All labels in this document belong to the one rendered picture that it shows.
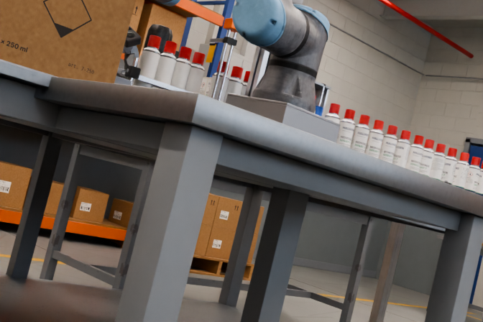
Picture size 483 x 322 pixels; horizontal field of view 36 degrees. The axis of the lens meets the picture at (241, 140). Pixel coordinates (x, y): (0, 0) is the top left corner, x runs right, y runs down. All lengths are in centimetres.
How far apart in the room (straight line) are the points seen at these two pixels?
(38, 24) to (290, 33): 53
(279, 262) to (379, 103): 865
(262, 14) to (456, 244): 63
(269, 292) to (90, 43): 65
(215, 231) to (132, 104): 511
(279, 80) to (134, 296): 79
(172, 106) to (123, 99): 12
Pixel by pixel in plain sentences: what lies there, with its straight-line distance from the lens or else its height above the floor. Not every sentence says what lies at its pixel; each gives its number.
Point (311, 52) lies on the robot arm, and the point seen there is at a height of 107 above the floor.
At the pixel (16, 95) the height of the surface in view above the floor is 79.
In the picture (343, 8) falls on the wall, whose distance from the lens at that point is 951.
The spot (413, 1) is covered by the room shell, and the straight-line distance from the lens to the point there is 996.
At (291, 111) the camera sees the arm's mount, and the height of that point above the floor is 92.
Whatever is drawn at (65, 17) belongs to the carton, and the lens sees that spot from 153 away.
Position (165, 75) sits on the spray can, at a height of 98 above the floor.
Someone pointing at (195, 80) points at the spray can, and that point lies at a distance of 215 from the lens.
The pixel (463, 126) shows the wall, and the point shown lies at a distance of 1044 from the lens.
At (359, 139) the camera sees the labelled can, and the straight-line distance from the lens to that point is 260.
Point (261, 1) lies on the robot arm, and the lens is 159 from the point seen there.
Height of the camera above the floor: 72
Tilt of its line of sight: 4 degrees up
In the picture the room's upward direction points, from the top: 14 degrees clockwise
